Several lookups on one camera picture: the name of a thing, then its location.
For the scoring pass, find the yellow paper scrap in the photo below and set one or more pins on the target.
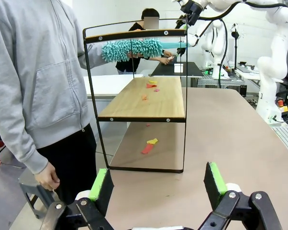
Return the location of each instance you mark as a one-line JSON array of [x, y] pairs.
[[153, 82], [152, 141]]

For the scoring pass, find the aluminium frame bench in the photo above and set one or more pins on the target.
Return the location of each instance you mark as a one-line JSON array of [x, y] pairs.
[[218, 82]]

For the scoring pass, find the grey stool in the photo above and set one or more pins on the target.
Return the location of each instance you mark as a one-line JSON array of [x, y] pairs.
[[31, 191]]

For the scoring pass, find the bystander in black shirt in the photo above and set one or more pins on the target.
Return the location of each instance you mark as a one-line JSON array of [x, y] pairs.
[[135, 26]]

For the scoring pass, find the teal microfiber duster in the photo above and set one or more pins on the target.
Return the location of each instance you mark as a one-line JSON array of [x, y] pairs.
[[120, 51]]

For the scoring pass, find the black metal bracket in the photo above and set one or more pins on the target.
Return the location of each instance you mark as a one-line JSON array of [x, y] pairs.
[[243, 90]]

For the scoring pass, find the red paper scrap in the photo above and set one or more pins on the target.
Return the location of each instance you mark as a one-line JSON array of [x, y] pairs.
[[147, 149], [150, 85]]

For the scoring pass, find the white table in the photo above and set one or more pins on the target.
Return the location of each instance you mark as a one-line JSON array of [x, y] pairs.
[[105, 83]]

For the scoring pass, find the black table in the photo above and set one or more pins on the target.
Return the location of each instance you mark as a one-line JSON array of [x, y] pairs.
[[163, 70]]

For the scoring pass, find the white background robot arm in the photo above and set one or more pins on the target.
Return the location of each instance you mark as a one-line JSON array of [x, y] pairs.
[[217, 48]]

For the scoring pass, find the person's right hand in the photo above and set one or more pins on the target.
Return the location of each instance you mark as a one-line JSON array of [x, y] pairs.
[[46, 178]]

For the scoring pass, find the person's right forearm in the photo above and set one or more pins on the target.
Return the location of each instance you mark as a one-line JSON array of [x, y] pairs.
[[21, 143]]

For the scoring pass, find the black trousers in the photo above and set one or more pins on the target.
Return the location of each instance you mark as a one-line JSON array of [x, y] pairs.
[[72, 163]]

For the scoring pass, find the orange paper scrap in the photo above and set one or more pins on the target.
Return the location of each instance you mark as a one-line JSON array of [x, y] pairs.
[[144, 97]]

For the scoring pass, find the white paper sheet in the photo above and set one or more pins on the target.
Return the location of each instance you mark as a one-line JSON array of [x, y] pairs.
[[178, 68]]

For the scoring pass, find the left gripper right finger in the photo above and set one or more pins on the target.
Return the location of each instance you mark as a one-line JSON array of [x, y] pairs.
[[212, 189]]

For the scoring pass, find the black microphone stand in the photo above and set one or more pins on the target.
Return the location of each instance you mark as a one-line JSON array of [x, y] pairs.
[[235, 48]]

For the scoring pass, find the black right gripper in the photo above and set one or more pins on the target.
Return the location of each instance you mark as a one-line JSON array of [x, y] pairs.
[[193, 10]]

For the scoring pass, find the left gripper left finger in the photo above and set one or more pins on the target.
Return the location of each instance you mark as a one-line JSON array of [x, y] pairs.
[[103, 191]]

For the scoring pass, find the yellow emergency stop button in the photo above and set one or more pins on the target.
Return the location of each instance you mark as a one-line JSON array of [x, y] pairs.
[[284, 109]]

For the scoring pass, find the grey hooded sweatshirt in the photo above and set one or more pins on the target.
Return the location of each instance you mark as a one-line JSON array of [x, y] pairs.
[[38, 72]]

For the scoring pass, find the black frame wooden shelf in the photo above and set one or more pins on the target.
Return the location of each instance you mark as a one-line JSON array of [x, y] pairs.
[[146, 105]]

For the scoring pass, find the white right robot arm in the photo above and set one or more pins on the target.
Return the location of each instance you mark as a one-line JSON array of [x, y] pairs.
[[278, 36]]

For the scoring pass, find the person's left forearm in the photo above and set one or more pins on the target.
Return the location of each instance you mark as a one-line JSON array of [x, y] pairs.
[[91, 57]]

